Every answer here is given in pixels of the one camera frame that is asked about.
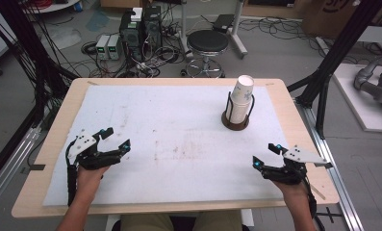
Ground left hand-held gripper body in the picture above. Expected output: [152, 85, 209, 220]
[66, 131, 122, 171]

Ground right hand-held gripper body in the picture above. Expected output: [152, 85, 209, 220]
[262, 144, 334, 186]

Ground person's right hand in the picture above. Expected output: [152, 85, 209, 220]
[271, 180, 309, 202]

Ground person's left hand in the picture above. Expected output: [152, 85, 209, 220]
[75, 165, 112, 194]

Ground thin wooden stick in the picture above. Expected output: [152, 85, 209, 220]
[308, 184, 327, 201]

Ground white table mat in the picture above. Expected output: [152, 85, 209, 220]
[41, 84, 291, 207]

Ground stack of white paper cups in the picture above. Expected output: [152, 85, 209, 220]
[225, 91, 253, 125]

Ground white table leg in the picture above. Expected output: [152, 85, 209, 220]
[241, 209, 256, 229]

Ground white printed paper cup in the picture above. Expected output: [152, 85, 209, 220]
[231, 74, 255, 104]

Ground person's right leg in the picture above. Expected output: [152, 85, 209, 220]
[193, 210, 244, 231]

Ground person's leg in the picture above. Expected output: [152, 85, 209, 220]
[119, 213, 174, 231]
[193, 210, 244, 231]

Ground person's left leg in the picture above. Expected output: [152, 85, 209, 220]
[119, 213, 174, 231]

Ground grey bench power supply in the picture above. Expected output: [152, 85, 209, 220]
[94, 34, 112, 61]
[107, 34, 123, 62]

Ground white floor board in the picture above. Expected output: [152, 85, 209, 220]
[332, 63, 382, 134]

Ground black computer tower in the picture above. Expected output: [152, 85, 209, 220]
[118, 11, 144, 63]
[141, 5, 164, 61]

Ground small white box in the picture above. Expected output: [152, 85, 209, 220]
[130, 7, 144, 23]

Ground black round stool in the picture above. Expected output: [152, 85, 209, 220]
[180, 29, 231, 79]

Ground black flat device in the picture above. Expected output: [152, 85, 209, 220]
[212, 13, 236, 34]

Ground cardboard box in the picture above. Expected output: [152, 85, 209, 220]
[301, 0, 362, 40]

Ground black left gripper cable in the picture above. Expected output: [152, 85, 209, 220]
[64, 138, 80, 207]

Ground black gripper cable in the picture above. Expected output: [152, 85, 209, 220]
[301, 178, 318, 219]
[64, 138, 80, 207]

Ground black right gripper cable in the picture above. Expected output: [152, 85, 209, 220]
[301, 178, 318, 219]

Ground black wire cup holder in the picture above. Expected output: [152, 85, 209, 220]
[220, 91, 256, 132]

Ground aluminium rail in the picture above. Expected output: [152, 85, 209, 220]
[0, 125, 42, 216]
[294, 98, 366, 231]

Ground black frame strut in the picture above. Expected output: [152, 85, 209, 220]
[0, 0, 80, 189]
[287, 0, 382, 140]

